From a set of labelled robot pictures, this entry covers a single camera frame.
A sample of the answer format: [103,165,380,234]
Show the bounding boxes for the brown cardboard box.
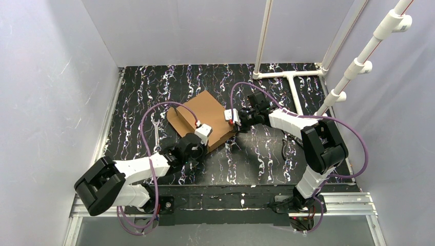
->
[167,90,235,153]

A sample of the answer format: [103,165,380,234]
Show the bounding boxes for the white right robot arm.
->
[231,92,348,200]

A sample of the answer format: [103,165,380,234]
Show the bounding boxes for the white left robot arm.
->
[74,133,208,216]

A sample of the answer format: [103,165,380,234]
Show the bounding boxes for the silver open-end wrench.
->
[152,120,161,153]

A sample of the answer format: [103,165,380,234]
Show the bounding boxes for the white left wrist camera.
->
[194,124,212,144]

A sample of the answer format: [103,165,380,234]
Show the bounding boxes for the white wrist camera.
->
[224,109,241,126]
[194,124,212,144]

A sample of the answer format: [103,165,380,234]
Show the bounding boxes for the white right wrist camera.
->
[224,109,241,126]

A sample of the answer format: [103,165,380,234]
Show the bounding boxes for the black handled pliers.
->
[281,134,304,161]

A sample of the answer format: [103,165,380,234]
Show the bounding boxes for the white PVC pipe frame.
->
[252,0,369,115]

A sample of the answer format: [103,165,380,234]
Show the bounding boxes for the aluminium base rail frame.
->
[68,183,377,233]

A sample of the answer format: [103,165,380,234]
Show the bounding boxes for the white PVC camera pole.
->
[315,1,413,116]

